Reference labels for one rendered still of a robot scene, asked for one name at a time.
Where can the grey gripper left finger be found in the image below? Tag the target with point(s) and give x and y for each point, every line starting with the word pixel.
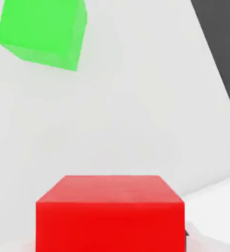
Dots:
pixel 29 247

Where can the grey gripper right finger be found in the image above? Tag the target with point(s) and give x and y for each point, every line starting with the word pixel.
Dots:
pixel 192 241

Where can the small red cube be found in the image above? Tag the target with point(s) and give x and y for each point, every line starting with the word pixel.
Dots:
pixel 110 220

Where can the small green cube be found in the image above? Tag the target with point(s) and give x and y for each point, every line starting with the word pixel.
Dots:
pixel 41 31

